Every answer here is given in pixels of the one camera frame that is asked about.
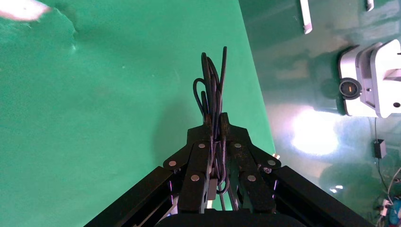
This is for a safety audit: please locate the thin black cable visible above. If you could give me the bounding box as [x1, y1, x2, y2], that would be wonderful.
[192, 46, 228, 195]

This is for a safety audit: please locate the black adapter floor cable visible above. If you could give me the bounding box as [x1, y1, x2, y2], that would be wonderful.
[374, 117, 392, 190]

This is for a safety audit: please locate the white wheeled background robot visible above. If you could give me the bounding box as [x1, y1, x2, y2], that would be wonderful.
[337, 39, 401, 119]

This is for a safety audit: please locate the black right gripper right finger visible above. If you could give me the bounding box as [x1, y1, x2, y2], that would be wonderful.
[220, 113, 281, 212]

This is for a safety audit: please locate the green table cloth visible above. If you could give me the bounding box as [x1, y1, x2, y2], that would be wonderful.
[0, 0, 277, 227]

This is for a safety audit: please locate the black power adapter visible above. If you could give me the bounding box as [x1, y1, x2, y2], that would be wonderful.
[373, 139, 388, 160]

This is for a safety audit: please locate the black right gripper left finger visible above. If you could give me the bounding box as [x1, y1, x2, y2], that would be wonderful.
[163, 114, 217, 214]

